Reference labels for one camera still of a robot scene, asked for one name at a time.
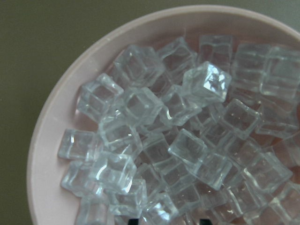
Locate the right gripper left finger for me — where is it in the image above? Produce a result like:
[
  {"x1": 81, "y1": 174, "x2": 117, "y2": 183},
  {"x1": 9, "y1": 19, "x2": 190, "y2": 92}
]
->
[{"x1": 128, "y1": 218, "x2": 139, "y2": 225}]

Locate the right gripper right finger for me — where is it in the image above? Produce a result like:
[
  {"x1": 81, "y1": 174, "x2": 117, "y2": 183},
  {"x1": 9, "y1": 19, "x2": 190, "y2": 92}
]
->
[{"x1": 199, "y1": 218, "x2": 211, "y2": 225}]

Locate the pile of ice cubes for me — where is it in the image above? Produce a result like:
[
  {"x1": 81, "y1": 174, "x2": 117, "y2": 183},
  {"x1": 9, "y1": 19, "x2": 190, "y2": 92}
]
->
[{"x1": 58, "y1": 35, "x2": 300, "y2": 225}]

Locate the pink bowl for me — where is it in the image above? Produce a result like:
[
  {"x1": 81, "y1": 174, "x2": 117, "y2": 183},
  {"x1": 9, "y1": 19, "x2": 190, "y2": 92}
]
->
[{"x1": 27, "y1": 5, "x2": 300, "y2": 225}]

